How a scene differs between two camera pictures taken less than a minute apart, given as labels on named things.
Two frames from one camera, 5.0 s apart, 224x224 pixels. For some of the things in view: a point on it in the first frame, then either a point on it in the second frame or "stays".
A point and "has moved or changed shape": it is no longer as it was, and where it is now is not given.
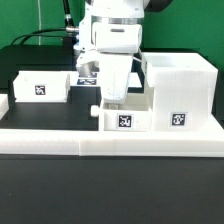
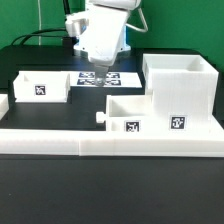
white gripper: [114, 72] to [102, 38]
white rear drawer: [42, 86] stays
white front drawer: [135, 114] has moved or changed shape
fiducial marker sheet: [134, 80] stays
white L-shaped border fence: [119, 143] stays
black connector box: [68, 42] stays
